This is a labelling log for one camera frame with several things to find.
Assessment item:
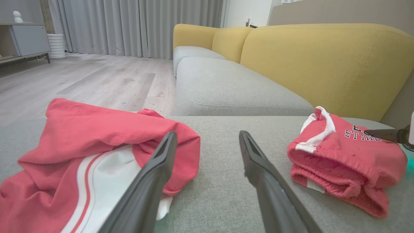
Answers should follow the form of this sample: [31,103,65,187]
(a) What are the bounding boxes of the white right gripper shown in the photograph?
[364,110,414,152]

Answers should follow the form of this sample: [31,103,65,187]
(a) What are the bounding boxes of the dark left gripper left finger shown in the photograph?
[99,131,178,233]

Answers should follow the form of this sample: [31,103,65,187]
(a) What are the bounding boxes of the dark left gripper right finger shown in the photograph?
[239,130,324,233]

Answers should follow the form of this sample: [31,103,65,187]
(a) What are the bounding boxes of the red shorts with white trim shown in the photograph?
[287,106,408,218]

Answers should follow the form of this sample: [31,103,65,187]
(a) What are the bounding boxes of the red and white shirt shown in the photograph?
[0,98,201,233]

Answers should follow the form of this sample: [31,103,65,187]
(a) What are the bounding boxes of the large grey sofa seat cushion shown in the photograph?
[0,116,414,233]

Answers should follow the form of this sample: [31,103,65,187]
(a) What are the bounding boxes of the large yellow sofa backrest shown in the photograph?
[240,23,414,122]

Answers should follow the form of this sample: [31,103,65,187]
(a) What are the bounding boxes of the small grey sofa seat cushion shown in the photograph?
[173,46,227,77]

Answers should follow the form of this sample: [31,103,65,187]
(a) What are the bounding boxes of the small yellow sofa backrest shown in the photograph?
[212,27,254,63]

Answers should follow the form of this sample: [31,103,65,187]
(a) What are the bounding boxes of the yellow sofa armrest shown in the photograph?
[173,24,220,50]

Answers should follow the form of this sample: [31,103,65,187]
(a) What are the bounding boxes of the grey pleated curtain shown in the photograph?
[57,0,224,60]

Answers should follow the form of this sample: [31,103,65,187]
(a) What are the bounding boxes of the white ribbed cylinder appliance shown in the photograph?
[48,34,67,59]

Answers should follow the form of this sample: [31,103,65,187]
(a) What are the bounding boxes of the low grey wooden cabinet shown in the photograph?
[0,23,51,65]

